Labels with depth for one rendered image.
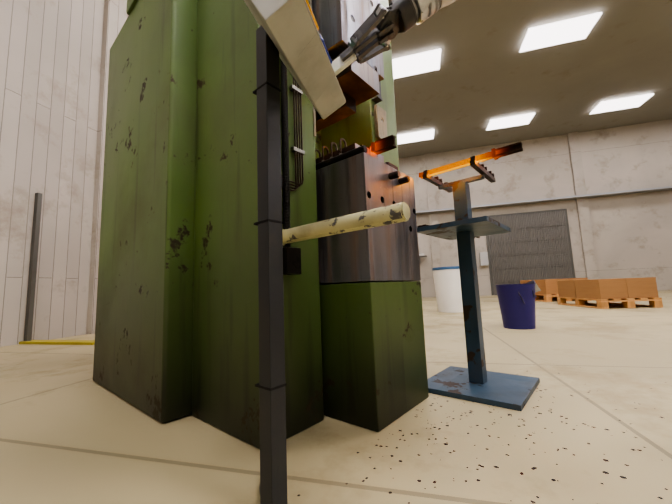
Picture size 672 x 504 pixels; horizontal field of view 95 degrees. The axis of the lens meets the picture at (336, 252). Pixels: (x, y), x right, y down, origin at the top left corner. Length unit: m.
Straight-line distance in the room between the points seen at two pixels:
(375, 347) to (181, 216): 0.88
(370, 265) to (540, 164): 12.33
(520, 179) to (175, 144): 12.14
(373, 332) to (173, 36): 1.40
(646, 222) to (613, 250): 1.27
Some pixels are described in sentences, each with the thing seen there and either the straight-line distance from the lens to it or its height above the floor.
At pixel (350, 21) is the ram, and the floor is 1.48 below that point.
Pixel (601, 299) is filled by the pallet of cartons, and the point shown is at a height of 0.14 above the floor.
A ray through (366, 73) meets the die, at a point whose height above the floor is 1.31.
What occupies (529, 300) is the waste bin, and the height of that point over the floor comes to 0.27.
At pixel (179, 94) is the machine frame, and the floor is 1.25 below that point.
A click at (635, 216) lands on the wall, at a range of 13.74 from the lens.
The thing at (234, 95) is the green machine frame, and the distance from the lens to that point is 1.28.
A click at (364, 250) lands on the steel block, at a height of 0.57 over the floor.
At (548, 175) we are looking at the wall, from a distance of 13.14.
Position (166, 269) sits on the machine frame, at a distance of 1.30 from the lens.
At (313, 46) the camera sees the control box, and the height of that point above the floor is 0.95.
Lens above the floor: 0.45
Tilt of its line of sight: 7 degrees up
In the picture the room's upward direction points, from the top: 2 degrees counter-clockwise
